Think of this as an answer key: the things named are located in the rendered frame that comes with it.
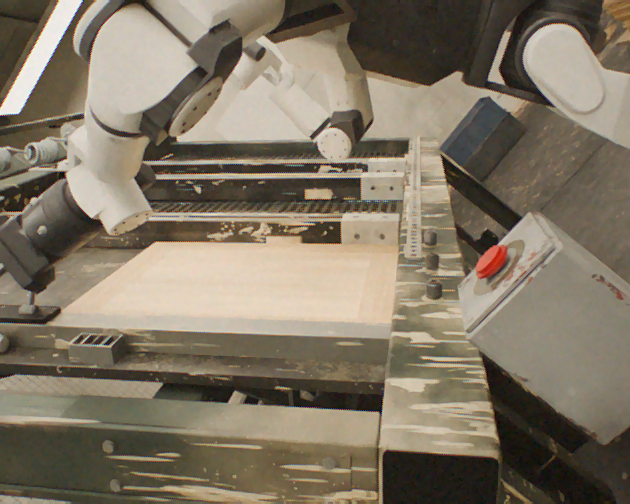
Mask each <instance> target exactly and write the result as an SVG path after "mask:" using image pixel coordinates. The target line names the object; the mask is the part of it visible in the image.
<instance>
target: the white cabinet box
mask: <svg viewBox="0 0 630 504"><path fill-rule="evenodd" d="M277 86H278V78H276V77H275V76H274V75H273V74H271V73H270V72H263V73H262V74H261V75H260V76H259V77H258V78H257V79H256V80H255V81H254V82H253V83H252V84H251V85H250V86H249V87H248V88H247V89H246V90H245V91H240V92H239V93H238V95H237V96H236V98H235V99H234V101H233V102H232V104H231V105H230V107H229V108H228V109H227V111H226V112H225V114H224V115H223V117H222V118H221V120H220V121H219V123H218V124H217V126H216V127H215V128H214V129H215V130H216V131H217V132H219V133H220V134H221V135H222V136H224V137H225V138H226V139H228V140H229V141H232V140H286V139H310V138H309V137H308V138H307V137H306V136H305V135H304V134H303V133H302V132H301V131H300V130H299V129H298V128H297V127H296V126H295V124H294V123H293V121H292V120H291V119H290V118H289V117H288V116H287V115H286V114H285V113H284V112H283V111H282V110H281V109H280V108H279V107H278V106H277V105H276V104H275V103H274V102H273V101H272V100H271V99H270V98H269V95H270V94H271V92H272V91H273V90H274V89H275V88H276V87H277Z"/></svg>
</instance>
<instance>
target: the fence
mask: <svg viewBox="0 0 630 504"><path fill-rule="evenodd" d="M390 329H391V323H364V322H335V321H306V320H277V319H248V318H220V317H191V316H162V315H133V314H104V313H75V312H61V313H59V314H58V315H57V316H55V317H54V318H53V319H51V320H50V321H49V322H47V323H46V324H44V325H39V324H13V323H0V335H5V336H6V337H7V338H8V339H9V346H18V347H40V348H62V349H68V347H67V344H69V343H71V342H72V341H73V340H74V339H75V338H77V337H78V336H79V335H80V333H94V334H118V335H123V337H124V342H125V348H126V352H148V353H170V354H191V355H213V356H235V357H256V358H278V359H300V360H321V361H343V362H365V363H386V364H387V359H388V349H389V339H390Z"/></svg>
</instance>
